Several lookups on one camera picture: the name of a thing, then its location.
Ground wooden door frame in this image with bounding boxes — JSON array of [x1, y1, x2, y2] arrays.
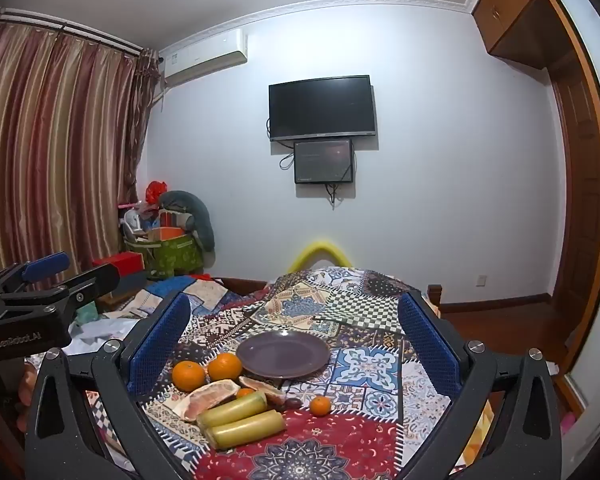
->
[[540, 0, 600, 403]]

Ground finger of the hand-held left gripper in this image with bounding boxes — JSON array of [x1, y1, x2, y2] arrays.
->
[[0, 252, 72, 294], [2, 263, 121, 314]]

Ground thin pomelo slice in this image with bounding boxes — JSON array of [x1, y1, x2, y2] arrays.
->
[[237, 375, 287, 405]]

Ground white air conditioner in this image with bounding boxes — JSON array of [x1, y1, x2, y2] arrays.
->
[[159, 28, 248, 87]]

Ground orange fleece blanket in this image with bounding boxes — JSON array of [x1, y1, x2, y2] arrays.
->
[[457, 395, 496, 472]]

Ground red flat box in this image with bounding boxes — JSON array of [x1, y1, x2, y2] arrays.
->
[[92, 253, 145, 278]]

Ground wooden overhead cabinet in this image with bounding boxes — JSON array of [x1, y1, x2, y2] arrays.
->
[[471, 0, 576, 61]]

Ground grey blue box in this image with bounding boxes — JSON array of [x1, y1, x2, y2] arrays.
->
[[114, 272, 149, 294]]

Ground corn cob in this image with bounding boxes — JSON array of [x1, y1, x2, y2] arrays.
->
[[203, 409, 287, 451], [196, 391, 268, 428]]

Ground white small appliance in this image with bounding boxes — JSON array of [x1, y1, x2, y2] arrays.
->
[[124, 210, 149, 239]]

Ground blue patterned quilt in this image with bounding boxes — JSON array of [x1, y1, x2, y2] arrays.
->
[[105, 275, 231, 322]]

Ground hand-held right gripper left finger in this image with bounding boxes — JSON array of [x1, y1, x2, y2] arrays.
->
[[24, 291, 201, 480]]

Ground purple plate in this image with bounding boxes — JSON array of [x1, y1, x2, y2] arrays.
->
[[236, 331, 332, 380]]

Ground green fabric storage box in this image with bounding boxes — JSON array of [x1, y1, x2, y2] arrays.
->
[[125, 232, 204, 281]]

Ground curtain rod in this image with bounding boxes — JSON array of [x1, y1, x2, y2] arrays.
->
[[0, 7, 147, 54]]

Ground striped red curtain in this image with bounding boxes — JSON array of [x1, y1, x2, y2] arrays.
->
[[0, 20, 162, 281]]

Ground patchwork printed blanket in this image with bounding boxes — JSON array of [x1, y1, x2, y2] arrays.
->
[[25, 265, 496, 480]]

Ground orange cardboard box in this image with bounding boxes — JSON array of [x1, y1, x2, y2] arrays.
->
[[147, 227, 187, 244]]

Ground small black wall monitor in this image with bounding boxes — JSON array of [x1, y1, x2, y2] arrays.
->
[[293, 138, 356, 185]]

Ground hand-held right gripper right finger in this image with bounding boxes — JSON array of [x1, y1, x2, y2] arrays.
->
[[397, 291, 564, 480]]

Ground wooden bed headboard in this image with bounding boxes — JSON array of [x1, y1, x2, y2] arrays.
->
[[215, 276, 272, 294]]

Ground large pomelo slice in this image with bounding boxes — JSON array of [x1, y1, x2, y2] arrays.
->
[[174, 380, 240, 422]]

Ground large orange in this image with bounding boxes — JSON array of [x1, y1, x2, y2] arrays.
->
[[172, 360, 207, 392], [208, 353, 243, 382]]

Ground yellow foam hoop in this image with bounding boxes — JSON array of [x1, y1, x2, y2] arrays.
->
[[288, 240, 353, 273]]

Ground red plastic bag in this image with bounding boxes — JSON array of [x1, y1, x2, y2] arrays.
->
[[145, 180, 169, 204]]

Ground grey long pillow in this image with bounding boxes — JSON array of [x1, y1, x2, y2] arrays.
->
[[159, 190, 217, 253]]

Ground black wall television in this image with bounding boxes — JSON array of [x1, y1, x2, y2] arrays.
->
[[268, 75, 378, 142]]

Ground person's left hand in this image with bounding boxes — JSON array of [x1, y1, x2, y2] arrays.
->
[[16, 364, 37, 433]]

